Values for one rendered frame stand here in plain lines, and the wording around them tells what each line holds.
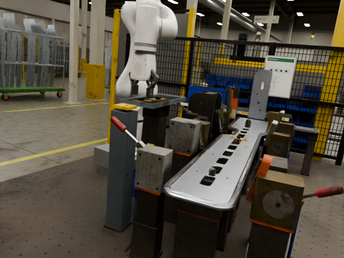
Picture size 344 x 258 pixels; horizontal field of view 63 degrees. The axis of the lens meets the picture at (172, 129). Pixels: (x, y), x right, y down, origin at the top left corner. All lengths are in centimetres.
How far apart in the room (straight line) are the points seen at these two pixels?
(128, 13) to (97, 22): 754
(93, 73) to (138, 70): 789
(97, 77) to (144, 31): 792
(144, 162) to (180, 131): 26
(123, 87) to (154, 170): 78
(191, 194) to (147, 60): 53
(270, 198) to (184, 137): 42
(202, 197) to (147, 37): 61
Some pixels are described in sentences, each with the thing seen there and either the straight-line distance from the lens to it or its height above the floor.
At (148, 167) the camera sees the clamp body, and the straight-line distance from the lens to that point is 82.
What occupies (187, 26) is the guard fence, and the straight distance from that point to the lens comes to 367.
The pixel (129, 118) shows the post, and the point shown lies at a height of 112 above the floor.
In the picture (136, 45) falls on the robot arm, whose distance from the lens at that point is 106.
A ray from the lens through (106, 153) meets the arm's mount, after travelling 163.
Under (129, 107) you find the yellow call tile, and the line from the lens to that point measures 94.
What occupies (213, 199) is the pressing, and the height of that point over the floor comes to 100.
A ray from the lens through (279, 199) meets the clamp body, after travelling 75.
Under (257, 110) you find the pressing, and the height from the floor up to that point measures 105.
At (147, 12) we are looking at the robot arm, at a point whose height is 148.
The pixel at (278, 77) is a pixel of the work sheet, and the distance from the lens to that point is 233.
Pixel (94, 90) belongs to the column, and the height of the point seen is 31.
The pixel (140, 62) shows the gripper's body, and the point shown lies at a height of 130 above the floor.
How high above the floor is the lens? 131
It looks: 13 degrees down
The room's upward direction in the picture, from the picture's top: 6 degrees clockwise
